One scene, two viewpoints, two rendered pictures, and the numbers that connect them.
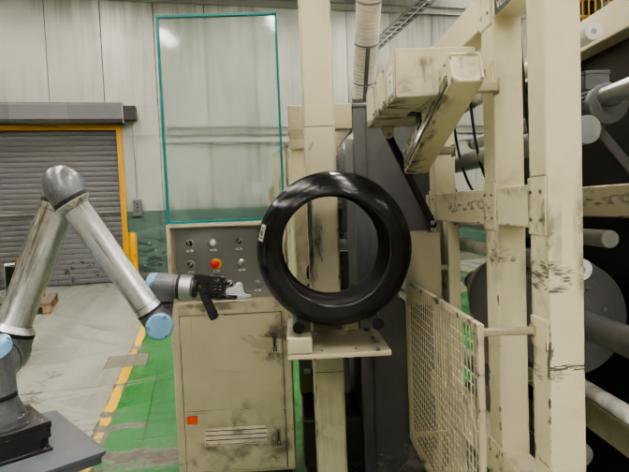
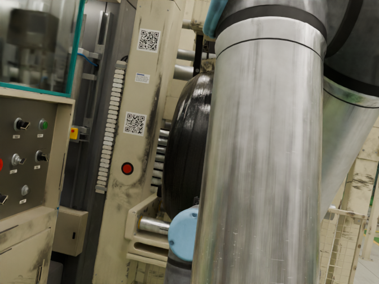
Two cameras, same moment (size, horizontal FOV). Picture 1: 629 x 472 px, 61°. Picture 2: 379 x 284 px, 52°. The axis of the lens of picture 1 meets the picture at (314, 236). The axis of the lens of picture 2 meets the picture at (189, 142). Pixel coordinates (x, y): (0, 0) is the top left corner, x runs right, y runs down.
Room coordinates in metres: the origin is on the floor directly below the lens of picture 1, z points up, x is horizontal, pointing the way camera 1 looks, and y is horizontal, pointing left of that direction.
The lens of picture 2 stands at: (1.82, 1.31, 1.28)
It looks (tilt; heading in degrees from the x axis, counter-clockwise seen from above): 4 degrees down; 281
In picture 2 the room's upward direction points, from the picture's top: 10 degrees clockwise
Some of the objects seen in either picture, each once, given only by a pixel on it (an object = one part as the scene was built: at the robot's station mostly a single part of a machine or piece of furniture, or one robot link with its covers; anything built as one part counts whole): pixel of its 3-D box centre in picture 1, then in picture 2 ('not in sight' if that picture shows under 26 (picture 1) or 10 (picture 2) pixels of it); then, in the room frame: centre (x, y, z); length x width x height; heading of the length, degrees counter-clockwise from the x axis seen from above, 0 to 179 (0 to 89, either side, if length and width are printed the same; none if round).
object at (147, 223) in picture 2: (298, 317); (188, 233); (2.02, 0.07, 0.90); 0.35 x 0.05 x 0.05; 2
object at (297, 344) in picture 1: (299, 333); (183, 252); (2.02, 0.07, 0.83); 0.36 x 0.09 x 0.06; 2
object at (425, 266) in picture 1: (417, 266); (166, 161); (2.26, -0.44, 1.05); 0.20 x 0.15 x 0.30; 2
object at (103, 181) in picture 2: not in sight; (114, 128); (2.36, 0.00, 1.19); 0.05 x 0.04 x 0.48; 92
